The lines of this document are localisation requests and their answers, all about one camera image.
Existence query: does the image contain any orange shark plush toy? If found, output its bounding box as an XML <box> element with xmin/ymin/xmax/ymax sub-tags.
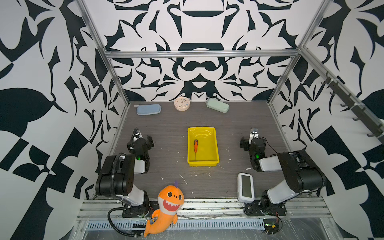
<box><xmin>144</xmin><ymin>184</ymin><xmax>185</xmax><ymax>238</ymax></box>

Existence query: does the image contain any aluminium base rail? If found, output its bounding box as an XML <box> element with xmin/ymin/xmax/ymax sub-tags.
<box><xmin>76</xmin><ymin>197</ymin><xmax>332</xmax><ymax>220</ymax></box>

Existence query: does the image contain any mint green zip case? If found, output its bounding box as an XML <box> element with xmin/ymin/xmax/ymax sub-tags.
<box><xmin>206</xmin><ymin>98</ymin><xmax>230</xmax><ymax>113</ymax></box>

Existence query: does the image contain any blue zip case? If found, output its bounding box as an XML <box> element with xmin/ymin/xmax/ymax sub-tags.
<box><xmin>137</xmin><ymin>104</ymin><xmax>162</xmax><ymax>116</ymax></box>

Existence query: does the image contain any black wall hook rail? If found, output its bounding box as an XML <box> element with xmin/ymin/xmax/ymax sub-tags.
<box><xmin>320</xmin><ymin>72</ymin><xmax>384</xmax><ymax>145</ymax></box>

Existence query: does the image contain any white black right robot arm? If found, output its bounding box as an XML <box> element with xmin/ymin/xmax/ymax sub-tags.
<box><xmin>237</xmin><ymin>137</ymin><xmax>327</xmax><ymax>217</ymax></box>

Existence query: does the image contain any white digital timer display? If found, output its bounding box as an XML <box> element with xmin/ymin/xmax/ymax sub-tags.
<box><xmin>237</xmin><ymin>173</ymin><xmax>255</xmax><ymax>204</ymax></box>

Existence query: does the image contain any pink round alarm clock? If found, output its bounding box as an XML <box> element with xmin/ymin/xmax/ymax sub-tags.
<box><xmin>174</xmin><ymin>97</ymin><xmax>191</xmax><ymax>112</ymax></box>

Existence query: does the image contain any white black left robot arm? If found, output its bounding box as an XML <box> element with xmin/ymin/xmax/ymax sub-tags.
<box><xmin>95</xmin><ymin>129</ymin><xmax>154</xmax><ymax>218</ymax></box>

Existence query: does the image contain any yellow plastic bin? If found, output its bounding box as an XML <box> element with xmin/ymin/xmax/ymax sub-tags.
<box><xmin>187</xmin><ymin>127</ymin><xmax>220</xmax><ymax>167</ymax></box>

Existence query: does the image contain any small green circuit board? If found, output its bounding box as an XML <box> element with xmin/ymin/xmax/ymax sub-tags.
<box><xmin>264</xmin><ymin>217</ymin><xmax>283</xmax><ymax>236</ymax></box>

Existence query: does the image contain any orange black screwdriver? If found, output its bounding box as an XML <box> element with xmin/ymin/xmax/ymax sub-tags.
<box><xmin>194</xmin><ymin>139</ymin><xmax>199</xmax><ymax>154</ymax></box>

